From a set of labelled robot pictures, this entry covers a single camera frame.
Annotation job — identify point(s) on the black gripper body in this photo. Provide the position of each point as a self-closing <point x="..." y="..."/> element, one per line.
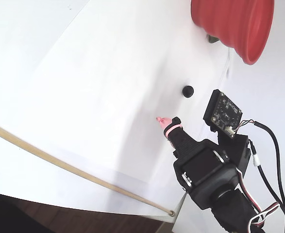
<point x="197" y="163"/>

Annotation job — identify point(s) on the pink-tipped black gripper finger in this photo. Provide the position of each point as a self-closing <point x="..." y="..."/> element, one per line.
<point x="178" y="138"/>
<point x="172" y="145"/>

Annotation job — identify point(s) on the dark blueberry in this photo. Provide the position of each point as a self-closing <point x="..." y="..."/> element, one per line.
<point x="188" y="91"/>

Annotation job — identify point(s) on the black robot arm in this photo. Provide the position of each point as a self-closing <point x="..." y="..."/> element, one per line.
<point x="232" y="213"/>

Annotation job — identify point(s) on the red collapsible silicone cup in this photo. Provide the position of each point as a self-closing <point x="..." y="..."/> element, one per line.
<point x="229" y="19"/>

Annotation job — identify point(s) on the white paper sheet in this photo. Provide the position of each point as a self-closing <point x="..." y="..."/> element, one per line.
<point x="96" y="85"/>

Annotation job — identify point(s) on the oval olive green leaf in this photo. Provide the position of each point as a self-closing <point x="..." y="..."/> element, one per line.
<point x="212" y="39"/>

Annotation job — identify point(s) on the long thin wooden stick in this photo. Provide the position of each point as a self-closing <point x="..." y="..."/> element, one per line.
<point x="59" y="163"/>

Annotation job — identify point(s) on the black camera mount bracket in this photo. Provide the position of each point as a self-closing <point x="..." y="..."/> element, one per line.
<point x="238" y="151"/>

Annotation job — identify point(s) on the black gripper-mounted camera module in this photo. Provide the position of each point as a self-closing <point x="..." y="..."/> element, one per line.
<point x="226" y="112"/>

